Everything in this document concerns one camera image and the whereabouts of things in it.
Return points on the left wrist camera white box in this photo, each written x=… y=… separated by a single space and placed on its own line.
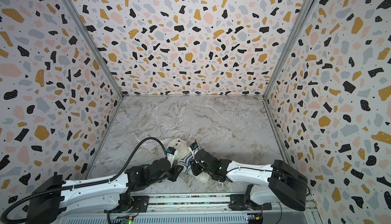
x=171 y=155

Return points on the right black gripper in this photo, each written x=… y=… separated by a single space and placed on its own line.
x=197 y=164

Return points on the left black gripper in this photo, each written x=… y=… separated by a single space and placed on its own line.
x=177 y=169

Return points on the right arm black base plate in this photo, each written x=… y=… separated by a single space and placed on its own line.
x=241 y=202

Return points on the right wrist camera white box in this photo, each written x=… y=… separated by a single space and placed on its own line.
x=194 y=149

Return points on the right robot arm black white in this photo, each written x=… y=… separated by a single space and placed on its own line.
x=266 y=183

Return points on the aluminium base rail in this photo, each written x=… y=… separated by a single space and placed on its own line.
x=197 y=208

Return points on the white fluffy teddy bear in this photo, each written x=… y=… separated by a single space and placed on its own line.
x=182 y=148

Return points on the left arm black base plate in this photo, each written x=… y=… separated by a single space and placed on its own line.
x=139 y=204

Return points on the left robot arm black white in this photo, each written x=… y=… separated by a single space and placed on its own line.
x=100 y=193

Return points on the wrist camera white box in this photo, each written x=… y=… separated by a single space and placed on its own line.
x=194 y=149
x=171 y=155

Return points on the blue white striped knit sweater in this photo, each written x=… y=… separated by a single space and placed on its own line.
x=186 y=162

